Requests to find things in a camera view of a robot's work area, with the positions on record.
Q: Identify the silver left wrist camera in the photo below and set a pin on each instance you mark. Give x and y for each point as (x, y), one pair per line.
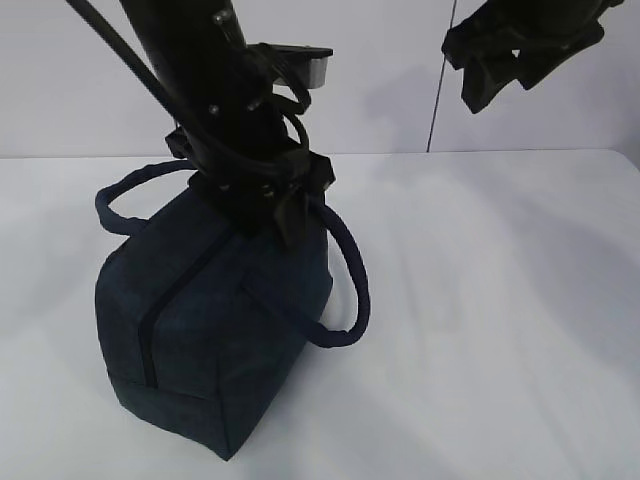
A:
(307, 62)

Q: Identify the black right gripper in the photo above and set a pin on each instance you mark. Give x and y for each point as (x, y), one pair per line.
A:
(543, 31)

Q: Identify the dark navy lunch bag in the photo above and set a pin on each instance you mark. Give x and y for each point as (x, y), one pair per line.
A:
(200, 323)

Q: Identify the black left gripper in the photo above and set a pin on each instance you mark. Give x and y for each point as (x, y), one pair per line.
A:
(281, 180)

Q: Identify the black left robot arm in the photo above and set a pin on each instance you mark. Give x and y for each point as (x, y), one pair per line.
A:
(238, 106)

